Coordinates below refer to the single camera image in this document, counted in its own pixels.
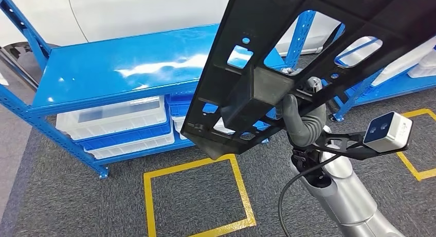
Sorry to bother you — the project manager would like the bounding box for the white car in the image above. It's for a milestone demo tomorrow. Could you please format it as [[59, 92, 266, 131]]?
[[0, 0, 341, 56]]

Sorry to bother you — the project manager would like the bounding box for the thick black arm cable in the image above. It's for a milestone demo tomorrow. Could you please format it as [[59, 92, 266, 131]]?
[[277, 153, 341, 237]]

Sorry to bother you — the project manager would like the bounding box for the black metal bar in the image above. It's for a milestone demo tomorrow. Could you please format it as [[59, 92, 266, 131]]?
[[0, 44, 39, 90]]

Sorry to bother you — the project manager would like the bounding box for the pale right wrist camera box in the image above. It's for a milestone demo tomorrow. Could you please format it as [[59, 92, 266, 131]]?
[[362, 111, 413, 153]]

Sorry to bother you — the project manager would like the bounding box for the blue metal shelf rack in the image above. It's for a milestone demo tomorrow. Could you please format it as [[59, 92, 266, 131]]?
[[0, 0, 317, 180], [320, 22, 436, 123]]

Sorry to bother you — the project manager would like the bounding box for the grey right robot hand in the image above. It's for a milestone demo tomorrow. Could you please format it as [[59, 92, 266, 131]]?
[[276, 67, 329, 149]]

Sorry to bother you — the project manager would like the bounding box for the yellow floor tape square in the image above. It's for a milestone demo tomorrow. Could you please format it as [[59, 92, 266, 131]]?
[[143, 153, 257, 237]]

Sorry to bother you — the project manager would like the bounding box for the black plastic plate frame part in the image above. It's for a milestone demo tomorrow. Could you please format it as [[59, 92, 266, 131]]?
[[179, 0, 436, 161]]

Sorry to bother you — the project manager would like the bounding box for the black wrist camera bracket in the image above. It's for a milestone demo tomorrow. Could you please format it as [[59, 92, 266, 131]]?
[[287, 131, 409, 161]]

